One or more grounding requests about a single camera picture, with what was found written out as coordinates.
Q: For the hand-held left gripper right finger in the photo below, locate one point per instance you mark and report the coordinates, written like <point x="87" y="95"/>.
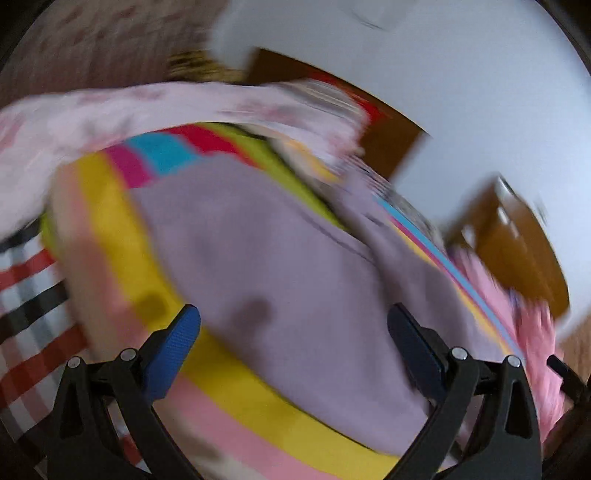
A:
<point x="408" y="332"/>

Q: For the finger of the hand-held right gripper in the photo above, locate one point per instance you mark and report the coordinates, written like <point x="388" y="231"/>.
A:
<point x="565" y="374"/>

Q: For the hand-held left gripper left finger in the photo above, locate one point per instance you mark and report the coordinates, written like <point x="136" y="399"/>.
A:
<point x="182" y="330"/>

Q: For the purple pants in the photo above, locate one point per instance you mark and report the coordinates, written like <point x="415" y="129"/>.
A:
<point x="277" y="277"/>

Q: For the pink blanket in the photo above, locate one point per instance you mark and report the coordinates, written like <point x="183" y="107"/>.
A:
<point x="531" y="350"/>

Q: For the colourful striped blanket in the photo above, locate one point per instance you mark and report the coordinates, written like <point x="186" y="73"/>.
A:
<point x="115" y="230"/>

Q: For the brown wooden cabinet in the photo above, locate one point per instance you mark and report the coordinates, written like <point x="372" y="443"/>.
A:
<point x="512" y="249"/>

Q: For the red black checked cloth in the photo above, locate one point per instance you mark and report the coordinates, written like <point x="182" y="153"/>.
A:
<point x="32" y="341"/>

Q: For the brown wooden board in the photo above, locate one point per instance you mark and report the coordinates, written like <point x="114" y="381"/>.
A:
<point x="392" y="138"/>

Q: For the pink floral cloth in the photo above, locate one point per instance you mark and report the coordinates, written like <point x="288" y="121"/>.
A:
<point x="92" y="120"/>

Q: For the red striped cloth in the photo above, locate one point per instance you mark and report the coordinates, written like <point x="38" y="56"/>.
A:
<point x="351" y="104"/>

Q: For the yellow patterned cloth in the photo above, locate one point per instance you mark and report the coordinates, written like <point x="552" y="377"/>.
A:
<point x="198" y="67"/>

